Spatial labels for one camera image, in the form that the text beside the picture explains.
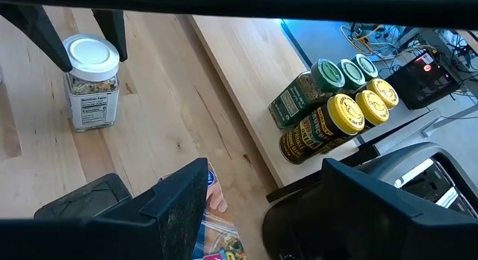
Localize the black four-slot toaster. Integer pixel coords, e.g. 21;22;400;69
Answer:
261;142;478;260

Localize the black computer tower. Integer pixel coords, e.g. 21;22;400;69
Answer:
385;50;461;111

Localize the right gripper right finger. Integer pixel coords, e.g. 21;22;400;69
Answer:
323;158;478;260

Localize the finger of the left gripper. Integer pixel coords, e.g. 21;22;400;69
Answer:
91;8;128;63
0;4;72;73

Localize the grey desk leg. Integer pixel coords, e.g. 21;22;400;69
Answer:
420;102;478;138

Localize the yellow cable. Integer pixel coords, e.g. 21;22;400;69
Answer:
339;23;385;56

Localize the blue plastic wrap box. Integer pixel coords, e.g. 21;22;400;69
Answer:
159;162;248;260

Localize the tangle of black cables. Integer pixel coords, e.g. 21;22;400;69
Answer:
373;22;478;78

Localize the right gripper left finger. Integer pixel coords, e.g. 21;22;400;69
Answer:
0;157;209;260

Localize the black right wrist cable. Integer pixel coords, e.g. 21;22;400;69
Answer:
0;0;478;31

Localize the green-lidded spice jar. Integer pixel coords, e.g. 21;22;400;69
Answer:
267;58;347;129
336;58;367;92
350;52;380;81

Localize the white-lidded seasoning jar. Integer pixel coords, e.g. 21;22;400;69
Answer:
61;33;121;133

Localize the yellow-lidded spice jar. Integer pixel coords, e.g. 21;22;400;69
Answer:
354;89;391;127
366;77;400;111
279;93;366;166

